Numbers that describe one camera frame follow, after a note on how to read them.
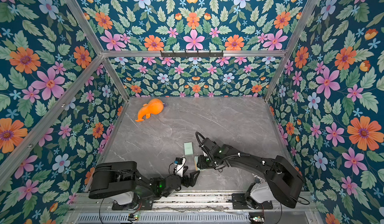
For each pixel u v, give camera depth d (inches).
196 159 32.3
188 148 35.4
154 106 41.4
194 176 29.1
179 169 28.4
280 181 16.1
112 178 18.5
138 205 28.4
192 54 36.7
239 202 28.5
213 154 24.8
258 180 30.9
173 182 25.1
